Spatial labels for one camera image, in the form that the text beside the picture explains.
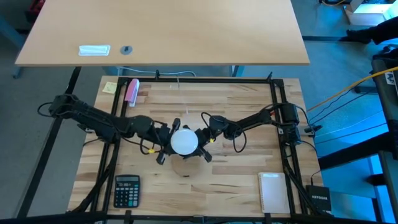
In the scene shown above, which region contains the black desk calculator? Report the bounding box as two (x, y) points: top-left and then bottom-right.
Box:
(113, 174), (141, 209)

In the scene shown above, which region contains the thin white lamp cord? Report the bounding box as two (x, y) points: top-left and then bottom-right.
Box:
(176, 77), (189, 113)

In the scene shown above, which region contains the black equipment cart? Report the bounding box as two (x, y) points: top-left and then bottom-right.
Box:
(371, 46), (398, 156)

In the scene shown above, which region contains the black floor rail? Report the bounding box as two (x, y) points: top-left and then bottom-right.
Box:
(17, 66), (82, 218)
(317, 132), (393, 170)

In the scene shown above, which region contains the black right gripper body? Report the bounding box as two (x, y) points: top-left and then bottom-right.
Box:
(197, 127), (215, 150)

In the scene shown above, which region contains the white open box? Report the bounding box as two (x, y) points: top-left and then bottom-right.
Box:
(343, 0), (398, 26)

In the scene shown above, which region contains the yellow sticky note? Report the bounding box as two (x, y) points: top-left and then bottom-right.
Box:
(102, 81), (118, 95)

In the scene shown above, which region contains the grey white cable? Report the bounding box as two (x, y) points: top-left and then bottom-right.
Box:
(118, 66), (197, 78)

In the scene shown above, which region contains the person's leg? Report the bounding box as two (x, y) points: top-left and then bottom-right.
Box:
(338, 17), (398, 46)

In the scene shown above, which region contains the pink and white stapler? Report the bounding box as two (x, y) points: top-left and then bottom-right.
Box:
(124, 78), (141, 108)

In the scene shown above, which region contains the yellow cable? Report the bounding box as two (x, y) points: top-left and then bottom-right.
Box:
(306, 65), (398, 113)

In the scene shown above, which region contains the light wooden desk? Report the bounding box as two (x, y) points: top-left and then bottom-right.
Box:
(14, 0), (310, 67)

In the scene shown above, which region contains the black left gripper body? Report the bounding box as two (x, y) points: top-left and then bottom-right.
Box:
(152, 126), (174, 153)

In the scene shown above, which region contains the wooden base table lamp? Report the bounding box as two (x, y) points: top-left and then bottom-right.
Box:
(171, 154), (203, 179)

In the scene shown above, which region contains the black Netgear network switch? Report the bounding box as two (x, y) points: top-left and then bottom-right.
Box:
(305, 184), (332, 214)

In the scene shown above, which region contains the black metal table frame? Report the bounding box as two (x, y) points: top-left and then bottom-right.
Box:
(67, 70), (315, 218)

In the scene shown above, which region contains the white spiral notebook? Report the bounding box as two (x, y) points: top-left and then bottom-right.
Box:
(257, 172), (291, 215)

